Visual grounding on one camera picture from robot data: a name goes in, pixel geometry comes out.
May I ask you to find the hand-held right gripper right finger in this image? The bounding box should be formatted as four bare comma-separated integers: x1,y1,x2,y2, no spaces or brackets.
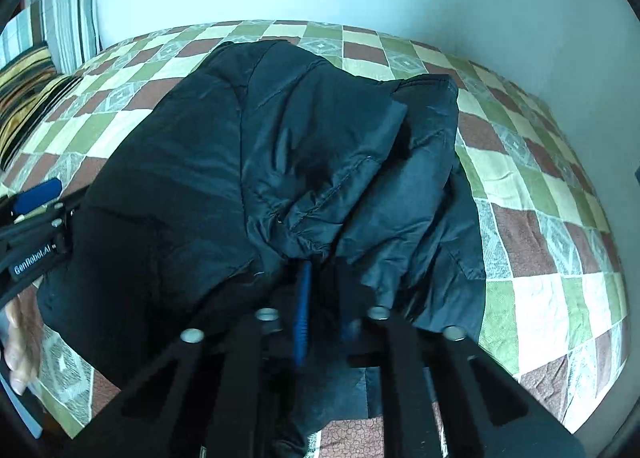
342,305,587,458

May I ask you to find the yellow black striped pillow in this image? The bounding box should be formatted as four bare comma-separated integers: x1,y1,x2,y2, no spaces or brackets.
0,41,81,171

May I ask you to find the person's left hand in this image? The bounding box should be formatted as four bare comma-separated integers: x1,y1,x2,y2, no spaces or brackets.
2,298,47,396

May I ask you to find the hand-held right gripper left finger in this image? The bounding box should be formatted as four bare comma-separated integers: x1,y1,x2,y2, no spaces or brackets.
60,261,321,458

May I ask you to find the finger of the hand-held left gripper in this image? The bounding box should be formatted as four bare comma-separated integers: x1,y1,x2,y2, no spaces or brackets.
0,201,83,251
0,177,63,221

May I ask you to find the checkered green brown bed sheet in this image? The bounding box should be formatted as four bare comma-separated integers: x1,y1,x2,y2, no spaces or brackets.
0,21,628,458

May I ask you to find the black puffer jacket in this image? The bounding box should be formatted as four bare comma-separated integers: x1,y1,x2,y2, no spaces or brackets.
37,41,486,458

